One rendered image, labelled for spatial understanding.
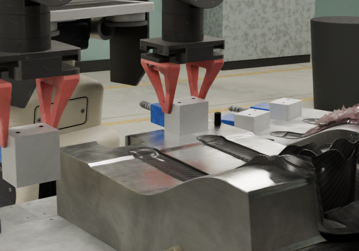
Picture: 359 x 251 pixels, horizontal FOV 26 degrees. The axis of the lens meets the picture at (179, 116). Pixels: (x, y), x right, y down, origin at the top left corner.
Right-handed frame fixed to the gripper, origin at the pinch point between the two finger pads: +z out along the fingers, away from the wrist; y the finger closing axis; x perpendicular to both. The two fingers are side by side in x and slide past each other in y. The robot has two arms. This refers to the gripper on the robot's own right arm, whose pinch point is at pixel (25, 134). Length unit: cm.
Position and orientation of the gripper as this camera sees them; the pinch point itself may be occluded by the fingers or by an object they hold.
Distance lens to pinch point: 82.4
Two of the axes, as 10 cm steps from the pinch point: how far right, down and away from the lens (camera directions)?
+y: 8.1, -1.4, 5.7
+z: -0.2, 9.7, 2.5
